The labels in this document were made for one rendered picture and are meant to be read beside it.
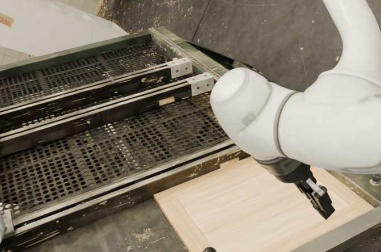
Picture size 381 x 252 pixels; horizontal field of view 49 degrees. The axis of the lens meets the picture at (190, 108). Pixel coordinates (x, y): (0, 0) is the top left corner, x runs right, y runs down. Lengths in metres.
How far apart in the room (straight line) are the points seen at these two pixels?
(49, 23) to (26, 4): 0.31
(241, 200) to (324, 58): 1.61
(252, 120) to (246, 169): 0.91
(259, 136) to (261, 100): 0.05
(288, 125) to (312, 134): 0.04
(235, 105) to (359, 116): 0.17
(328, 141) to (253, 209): 0.84
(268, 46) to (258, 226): 2.06
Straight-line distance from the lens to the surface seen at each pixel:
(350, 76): 0.60
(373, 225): 1.36
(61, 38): 5.01
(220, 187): 1.47
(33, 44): 4.98
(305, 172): 0.79
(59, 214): 1.40
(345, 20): 0.69
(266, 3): 3.40
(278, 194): 1.44
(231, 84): 0.63
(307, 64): 2.91
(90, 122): 1.89
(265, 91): 0.63
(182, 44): 2.52
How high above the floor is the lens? 2.15
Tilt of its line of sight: 35 degrees down
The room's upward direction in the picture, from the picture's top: 75 degrees counter-clockwise
